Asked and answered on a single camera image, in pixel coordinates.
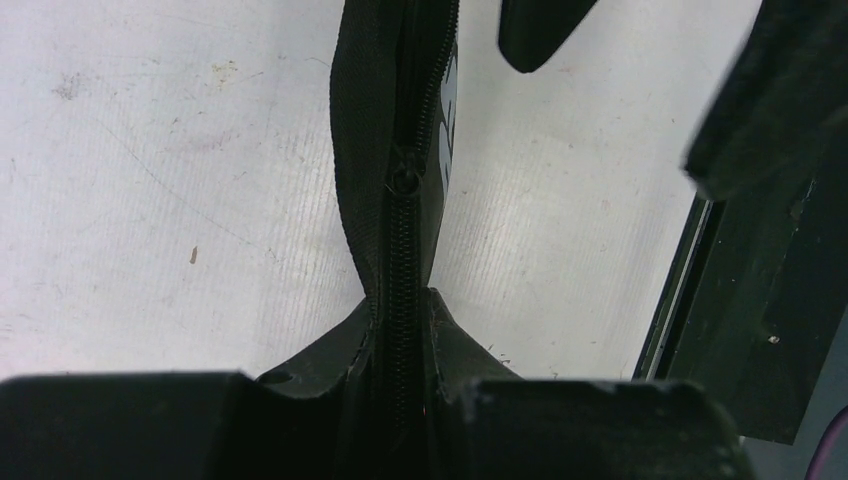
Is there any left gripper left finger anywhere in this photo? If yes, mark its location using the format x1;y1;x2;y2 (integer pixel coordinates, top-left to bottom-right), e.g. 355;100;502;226
256;300;370;400

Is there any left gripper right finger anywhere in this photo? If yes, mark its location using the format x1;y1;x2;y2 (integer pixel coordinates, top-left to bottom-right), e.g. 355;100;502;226
423;288;524;405

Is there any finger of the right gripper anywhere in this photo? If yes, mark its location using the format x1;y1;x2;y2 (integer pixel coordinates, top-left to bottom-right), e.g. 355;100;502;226
684;0;847;201
498;0;597;73

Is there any black Crossway racket bag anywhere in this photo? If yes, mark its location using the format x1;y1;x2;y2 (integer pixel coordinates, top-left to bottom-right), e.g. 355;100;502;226
330;1;459;402

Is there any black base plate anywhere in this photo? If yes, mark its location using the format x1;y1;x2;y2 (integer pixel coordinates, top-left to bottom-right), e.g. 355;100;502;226
634;161;847;444

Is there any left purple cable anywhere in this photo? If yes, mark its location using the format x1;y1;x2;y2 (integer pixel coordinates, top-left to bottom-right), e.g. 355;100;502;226
804;404;848;480

